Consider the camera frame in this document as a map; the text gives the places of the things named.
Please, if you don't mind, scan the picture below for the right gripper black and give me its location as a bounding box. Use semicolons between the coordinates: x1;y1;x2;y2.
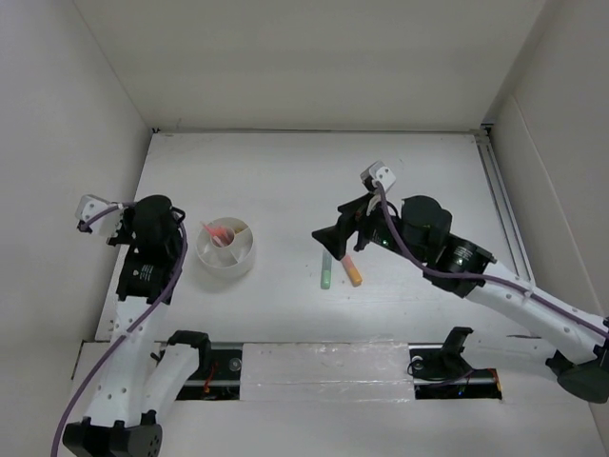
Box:
311;191;427;266

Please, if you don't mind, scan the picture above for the thin red pen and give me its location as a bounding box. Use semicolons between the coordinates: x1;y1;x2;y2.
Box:
203;224;228;246

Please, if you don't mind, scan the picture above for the purple red marker pen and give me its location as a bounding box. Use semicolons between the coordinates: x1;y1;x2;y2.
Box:
209;226;235;247

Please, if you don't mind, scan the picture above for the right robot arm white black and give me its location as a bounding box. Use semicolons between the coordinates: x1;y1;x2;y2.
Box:
312;194;608;404

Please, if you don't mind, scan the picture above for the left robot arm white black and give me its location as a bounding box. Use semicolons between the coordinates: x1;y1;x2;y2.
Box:
50;194;212;456

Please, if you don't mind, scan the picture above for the green highlighter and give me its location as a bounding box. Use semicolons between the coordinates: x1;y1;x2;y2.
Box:
320;250;333;290

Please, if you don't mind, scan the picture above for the orange yellow highlighter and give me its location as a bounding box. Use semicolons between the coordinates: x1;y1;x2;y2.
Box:
341;254;363;288

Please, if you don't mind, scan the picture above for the white round divided organizer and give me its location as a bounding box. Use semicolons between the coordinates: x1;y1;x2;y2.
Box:
196;217;256;280

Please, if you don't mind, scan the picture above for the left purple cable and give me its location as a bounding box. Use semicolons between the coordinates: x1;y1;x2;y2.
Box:
49;202;187;457

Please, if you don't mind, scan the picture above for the purple cable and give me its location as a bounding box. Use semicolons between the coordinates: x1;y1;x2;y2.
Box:
373;180;609;339
49;202;187;457

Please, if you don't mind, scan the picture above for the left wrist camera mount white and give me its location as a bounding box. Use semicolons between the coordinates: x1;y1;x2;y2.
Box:
75;194;123;238

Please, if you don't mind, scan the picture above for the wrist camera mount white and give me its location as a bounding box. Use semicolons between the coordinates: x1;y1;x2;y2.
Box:
75;194;123;238
360;161;396;192

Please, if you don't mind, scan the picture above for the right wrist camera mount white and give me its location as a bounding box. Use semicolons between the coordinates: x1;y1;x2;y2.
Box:
360;161;396;192

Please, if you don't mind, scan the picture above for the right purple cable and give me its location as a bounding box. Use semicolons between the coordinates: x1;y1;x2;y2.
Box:
373;180;609;339

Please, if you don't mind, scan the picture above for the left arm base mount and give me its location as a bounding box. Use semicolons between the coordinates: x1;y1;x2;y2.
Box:
177;343;243;401

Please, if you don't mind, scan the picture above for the aluminium rail right side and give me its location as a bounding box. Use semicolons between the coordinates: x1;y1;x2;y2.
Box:
474;124;536;284

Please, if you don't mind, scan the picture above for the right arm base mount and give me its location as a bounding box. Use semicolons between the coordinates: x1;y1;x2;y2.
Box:
406;327;502;400

